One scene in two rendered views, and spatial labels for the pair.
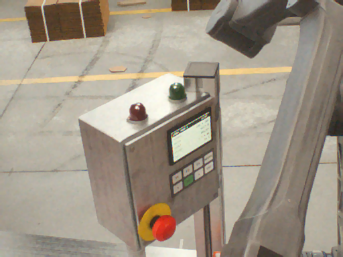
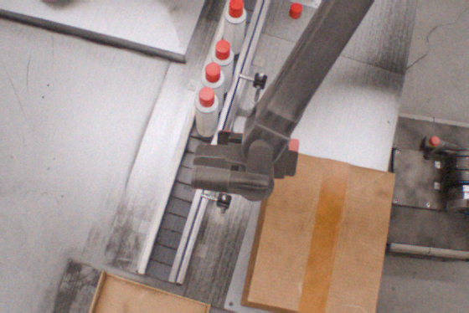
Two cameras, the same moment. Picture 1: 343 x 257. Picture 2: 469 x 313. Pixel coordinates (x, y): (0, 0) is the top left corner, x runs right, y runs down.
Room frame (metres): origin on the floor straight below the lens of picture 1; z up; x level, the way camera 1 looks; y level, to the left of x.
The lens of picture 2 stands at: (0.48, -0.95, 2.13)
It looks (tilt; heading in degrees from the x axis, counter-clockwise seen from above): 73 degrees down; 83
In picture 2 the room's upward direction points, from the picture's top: 9 degrees clockwise
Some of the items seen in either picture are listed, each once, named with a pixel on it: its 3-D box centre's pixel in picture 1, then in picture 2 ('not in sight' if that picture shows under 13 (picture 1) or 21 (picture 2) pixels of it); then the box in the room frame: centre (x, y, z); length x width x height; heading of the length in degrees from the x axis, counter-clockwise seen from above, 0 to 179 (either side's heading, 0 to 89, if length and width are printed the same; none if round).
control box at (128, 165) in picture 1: (154, 160); not in sight; (0.69, 0.02, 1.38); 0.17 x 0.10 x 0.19; 130
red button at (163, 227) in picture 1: (162, 226); not in sight; (0.60, 0.02, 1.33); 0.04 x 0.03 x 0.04; 130
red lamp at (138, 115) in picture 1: (137, 112); not in sight; (0.65, 0.04, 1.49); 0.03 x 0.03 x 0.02
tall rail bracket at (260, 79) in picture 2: not in sight; (249, 86); (0.56, -0.39, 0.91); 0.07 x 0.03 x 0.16; 165
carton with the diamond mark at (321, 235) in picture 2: not in sight; (312, 244); (0.69, -0.79, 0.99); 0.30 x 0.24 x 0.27; 79
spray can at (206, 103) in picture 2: not in sight; (207, 111); (0.46, -0.49, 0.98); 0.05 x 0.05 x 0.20
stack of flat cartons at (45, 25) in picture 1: (69, 11); not in sight; (4.80, 0.75, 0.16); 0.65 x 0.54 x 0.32; 88
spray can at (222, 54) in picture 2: not in sight; (221, 67); (0.49, -0.38, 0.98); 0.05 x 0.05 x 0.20
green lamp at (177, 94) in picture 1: (177, 91); not in sight; (0.69, -0.02, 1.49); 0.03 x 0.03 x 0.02
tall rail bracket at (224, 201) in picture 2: not in sight; (213, 202); (0.48, -0.68, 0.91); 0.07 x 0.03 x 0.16; 165
